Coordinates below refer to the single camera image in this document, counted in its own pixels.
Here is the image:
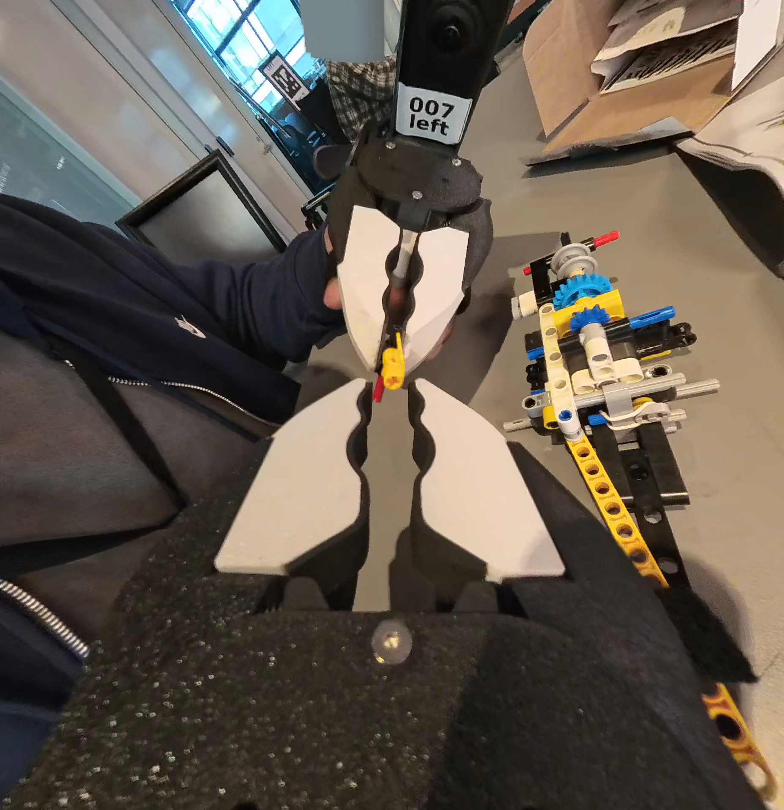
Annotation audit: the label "black and white marker sign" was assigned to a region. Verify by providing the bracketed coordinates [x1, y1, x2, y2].
[259, 54, 310, 102]

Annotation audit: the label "brown cardboard box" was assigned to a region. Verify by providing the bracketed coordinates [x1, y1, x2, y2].
[521, 0, 784, 167]

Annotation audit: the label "black framed panel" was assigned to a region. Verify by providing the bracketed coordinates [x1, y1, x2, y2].
[115, 148, 289, 268]

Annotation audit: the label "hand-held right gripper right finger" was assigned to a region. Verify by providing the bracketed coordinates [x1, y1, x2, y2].
[407, 378, 568, 586]

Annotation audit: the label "partly built lego vehicle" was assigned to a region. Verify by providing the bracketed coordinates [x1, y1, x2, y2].
[502, 229, 779, 807]

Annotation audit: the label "lego instruction booklet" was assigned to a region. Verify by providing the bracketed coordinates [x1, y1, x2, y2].
[673, 82, 784, 279]

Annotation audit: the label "navy zip jacket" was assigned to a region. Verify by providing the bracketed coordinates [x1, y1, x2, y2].
[0, 193, 345, 810]

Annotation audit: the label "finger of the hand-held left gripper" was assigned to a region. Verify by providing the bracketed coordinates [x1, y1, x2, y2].
[335, 205, 402, 373]
[401, 229, 473, 375]

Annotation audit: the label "person's left forearm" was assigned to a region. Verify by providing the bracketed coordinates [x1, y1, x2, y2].
[167, 224, 342, 374]

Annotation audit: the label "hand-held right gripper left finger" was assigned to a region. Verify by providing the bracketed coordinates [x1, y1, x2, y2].
[213, 378, 372, 578]

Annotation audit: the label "yellow lego connector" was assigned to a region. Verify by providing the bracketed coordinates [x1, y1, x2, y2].
[380, 332, 406, 389]

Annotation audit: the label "printed paper sheets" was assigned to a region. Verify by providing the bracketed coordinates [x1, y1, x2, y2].
[591, 0, 744, 96]

